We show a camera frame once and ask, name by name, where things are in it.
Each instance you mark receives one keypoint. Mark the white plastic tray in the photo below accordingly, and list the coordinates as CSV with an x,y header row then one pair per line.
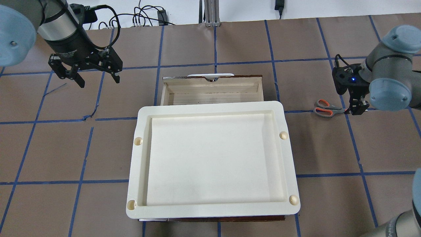
x,y
212,160

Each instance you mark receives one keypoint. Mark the light wooden drawer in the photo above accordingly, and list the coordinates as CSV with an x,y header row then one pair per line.
x,y
200,90

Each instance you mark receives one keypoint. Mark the aluminium frame post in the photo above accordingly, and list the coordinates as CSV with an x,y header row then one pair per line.
x,y
209,13

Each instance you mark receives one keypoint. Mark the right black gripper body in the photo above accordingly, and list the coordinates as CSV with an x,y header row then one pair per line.
x,y
359,106

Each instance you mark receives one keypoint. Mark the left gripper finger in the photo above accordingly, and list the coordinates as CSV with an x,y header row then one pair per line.
x,y
79,80
116,76

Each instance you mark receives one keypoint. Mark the grey orange scissors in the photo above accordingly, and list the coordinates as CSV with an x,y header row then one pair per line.
x,y
326,110

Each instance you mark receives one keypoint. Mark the white drawer handle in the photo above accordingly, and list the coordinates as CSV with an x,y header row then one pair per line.
x,y
212,75

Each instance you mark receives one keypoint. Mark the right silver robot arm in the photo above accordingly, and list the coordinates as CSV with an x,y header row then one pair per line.
x,y
393,86

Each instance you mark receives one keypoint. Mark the black power adapter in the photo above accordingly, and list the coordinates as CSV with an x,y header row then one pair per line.
x,y
162,17

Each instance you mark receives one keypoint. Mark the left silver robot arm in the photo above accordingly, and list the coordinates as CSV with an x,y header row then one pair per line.
x,y
60,24

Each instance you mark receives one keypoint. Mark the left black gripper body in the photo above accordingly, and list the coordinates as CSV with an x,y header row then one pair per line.
x,y
69,48

